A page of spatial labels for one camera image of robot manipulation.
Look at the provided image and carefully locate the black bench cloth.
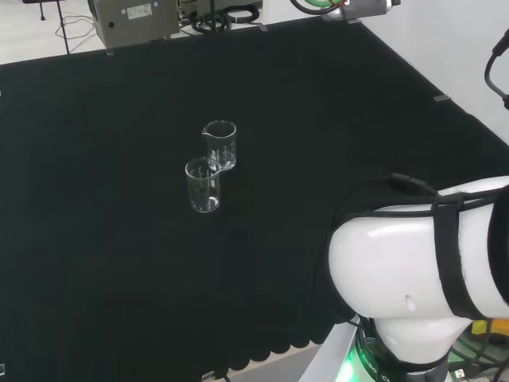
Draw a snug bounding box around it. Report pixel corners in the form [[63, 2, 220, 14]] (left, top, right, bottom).
[[0, 18, 509, 382]]

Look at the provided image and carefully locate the grey metal box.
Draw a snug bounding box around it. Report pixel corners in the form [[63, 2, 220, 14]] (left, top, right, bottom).
[[87, 0, 180, 48]]

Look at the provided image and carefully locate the black tripod leg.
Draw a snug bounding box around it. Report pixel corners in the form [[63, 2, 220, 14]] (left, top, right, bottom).
[[21, 0, 73, 56]]

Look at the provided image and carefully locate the thin floor cable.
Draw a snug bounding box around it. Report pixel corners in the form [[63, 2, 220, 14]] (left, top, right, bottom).
[[55, 14, 97, 41]]

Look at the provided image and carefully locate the silver device with green ring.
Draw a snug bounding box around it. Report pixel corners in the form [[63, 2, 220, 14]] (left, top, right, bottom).
[[289, 0, 402, 21]]

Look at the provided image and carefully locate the clear glass beaker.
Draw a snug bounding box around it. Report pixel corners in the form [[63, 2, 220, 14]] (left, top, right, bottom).
[[184, 157, 223, 214], [201, 119, 238, 172]]

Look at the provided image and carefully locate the thick black cable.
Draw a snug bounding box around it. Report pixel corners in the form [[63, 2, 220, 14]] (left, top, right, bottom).
[[484, 29, 509, 111]]

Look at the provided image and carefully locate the grey box with black cables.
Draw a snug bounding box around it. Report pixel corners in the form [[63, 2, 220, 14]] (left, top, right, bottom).
[[177, 0, 264, 35]]

